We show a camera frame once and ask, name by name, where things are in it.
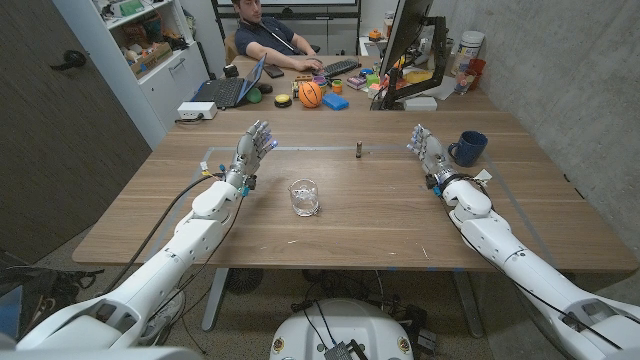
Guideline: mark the man's right hand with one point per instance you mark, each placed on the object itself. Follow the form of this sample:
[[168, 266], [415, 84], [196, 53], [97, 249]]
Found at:
[[310, 64]]

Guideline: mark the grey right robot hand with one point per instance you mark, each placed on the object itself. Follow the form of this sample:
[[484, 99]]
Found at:
[[431, 152]]

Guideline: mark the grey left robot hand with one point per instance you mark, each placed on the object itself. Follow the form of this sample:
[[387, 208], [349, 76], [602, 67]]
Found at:
[[247, 152]]

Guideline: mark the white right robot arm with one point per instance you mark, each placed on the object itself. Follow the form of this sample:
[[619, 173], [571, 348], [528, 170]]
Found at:
[[525, 265]]

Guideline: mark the man's right forearm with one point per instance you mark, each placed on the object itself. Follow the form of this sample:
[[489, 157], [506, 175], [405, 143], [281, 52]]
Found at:
[[277, 57]]

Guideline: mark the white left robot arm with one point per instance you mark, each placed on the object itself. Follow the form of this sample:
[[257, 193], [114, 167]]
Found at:
[[165, 260]]

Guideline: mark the small orange cup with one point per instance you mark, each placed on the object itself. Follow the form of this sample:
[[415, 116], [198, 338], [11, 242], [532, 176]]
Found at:
[[337, 87]]

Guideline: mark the dark lipstick tube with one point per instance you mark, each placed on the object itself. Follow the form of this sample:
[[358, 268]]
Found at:
[[358, 150]]

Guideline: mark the clear glass cup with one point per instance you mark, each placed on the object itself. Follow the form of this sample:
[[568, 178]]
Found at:
[[304, 202]]

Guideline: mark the red plastic cup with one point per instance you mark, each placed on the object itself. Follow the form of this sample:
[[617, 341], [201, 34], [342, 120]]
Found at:
[[478, 67]]

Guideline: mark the black keyboard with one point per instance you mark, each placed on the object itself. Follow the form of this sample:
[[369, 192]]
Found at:
[[340, 67]]

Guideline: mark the orange mini basketball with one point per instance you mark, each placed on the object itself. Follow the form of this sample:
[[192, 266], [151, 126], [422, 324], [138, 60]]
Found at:
[[310, 95]]

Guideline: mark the black smartphone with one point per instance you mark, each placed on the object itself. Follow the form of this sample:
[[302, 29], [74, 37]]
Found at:
[[273, 71]]

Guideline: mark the dark blue mug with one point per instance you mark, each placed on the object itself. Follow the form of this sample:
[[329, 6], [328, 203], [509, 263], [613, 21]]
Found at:
[[470, 150]]

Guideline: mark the blue flat box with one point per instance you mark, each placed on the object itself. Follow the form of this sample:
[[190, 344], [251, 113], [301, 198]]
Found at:
[[335, 101]]

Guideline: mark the yellow black round button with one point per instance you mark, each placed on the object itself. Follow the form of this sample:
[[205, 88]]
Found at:
[[282, 100]]

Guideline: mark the white flat box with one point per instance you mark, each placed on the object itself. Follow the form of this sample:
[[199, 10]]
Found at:
[[420, 104]]

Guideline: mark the pink purple box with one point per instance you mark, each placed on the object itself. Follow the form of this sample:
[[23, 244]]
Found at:
[[356, 82]]

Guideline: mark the black computer mouse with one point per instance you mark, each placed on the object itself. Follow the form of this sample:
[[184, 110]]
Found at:
[[265, 88]]

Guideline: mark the man in dark polo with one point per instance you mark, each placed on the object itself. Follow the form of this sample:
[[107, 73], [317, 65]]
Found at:
[[265, 37]]

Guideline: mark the green ball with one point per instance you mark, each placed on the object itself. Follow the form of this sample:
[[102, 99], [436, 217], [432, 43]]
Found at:
[[254, 95]]

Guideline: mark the open black laptop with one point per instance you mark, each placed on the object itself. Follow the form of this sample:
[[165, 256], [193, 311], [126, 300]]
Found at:
[[225, 92]]

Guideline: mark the green cube toy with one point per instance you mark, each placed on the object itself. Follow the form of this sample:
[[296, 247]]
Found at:
[[372, 80]]

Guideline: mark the white power box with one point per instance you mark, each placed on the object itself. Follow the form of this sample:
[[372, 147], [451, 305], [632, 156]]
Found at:
[[197, 110]]

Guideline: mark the small orange toy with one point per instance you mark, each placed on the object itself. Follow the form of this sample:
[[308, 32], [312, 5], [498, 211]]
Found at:
[[375, 35]]

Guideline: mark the clear drinking glass with print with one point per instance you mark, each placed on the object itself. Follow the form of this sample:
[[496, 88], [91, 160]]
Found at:
[[462, 82]]

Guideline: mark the yellow cloth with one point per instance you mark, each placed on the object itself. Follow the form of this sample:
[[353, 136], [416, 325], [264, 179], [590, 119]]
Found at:
[[417, 76]]

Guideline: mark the black round device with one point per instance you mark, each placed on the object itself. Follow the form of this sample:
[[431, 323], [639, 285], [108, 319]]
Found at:
[[230, 70]]

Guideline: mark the tan chair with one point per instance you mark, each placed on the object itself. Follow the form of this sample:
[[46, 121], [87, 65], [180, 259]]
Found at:
[[230, 49]]

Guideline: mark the black computer monitor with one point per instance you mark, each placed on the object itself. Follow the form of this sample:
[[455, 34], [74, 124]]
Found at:
[[405, 30]]

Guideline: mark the white shelf cabinet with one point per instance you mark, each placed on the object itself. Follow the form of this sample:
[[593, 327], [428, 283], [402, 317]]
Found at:
[[170, 85]]

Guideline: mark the white cylindrical canister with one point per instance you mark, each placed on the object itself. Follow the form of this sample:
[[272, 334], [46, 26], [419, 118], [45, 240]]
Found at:
[[468, 50]]

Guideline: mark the black round fan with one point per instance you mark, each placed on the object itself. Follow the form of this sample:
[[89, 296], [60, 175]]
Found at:
[[243, 280]]

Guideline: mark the cardboard box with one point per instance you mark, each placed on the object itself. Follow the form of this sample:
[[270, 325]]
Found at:
[[150, 61]]

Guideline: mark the grey table leg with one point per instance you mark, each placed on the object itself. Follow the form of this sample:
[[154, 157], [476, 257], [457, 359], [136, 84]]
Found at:
[[468, 305], [215, 300]]

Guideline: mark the grey sneaker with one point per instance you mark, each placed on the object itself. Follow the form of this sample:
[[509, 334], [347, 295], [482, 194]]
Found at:
[[165, 317]]

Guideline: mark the green box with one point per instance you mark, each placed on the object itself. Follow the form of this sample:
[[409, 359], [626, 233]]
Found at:
[[131, 7]]

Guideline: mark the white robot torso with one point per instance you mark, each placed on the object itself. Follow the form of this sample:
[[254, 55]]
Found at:
[[350, 325]]

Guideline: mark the black headphones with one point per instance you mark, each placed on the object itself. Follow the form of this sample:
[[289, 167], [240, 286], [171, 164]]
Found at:
[[72, 58]]

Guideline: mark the black bag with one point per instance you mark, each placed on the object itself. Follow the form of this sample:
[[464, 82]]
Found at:
[[60, 290]]

